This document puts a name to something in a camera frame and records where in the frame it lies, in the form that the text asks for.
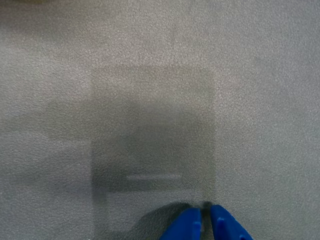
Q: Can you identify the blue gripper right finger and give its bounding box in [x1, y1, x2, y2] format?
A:
[209, 204, 254, 240]

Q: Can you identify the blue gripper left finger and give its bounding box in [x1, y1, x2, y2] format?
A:
[159, 207, 202, 240]

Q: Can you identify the grey printed work mat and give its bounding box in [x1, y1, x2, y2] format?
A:
[0, 0, 320, 240]

